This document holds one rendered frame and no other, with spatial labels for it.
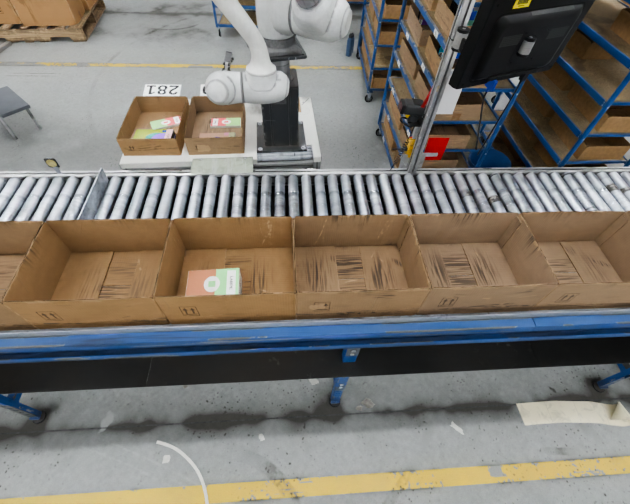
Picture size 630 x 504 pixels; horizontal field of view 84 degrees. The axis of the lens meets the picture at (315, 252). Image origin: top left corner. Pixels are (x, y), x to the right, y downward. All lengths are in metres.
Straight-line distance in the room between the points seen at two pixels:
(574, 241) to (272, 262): 1.16
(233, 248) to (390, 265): 0.57
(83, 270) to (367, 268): 0.97
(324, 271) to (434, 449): 1.15
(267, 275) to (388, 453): 1.13
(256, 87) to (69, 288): 0.91
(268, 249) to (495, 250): 0.84
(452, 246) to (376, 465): 1.10
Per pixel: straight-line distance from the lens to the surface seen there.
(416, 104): 1.71
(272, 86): 1.35
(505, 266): 1.44
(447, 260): 1.37
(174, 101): 2.24
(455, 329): 1.20
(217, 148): 1.90
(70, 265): 1.46
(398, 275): 1.26
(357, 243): 1.30
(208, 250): 1.31
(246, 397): 1.98
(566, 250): 1.63
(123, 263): 1.38
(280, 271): 1.22
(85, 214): 1.76
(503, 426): 2.20
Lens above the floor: 1.91
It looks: 53 degrees down
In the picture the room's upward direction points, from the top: 4 degrees clockwise
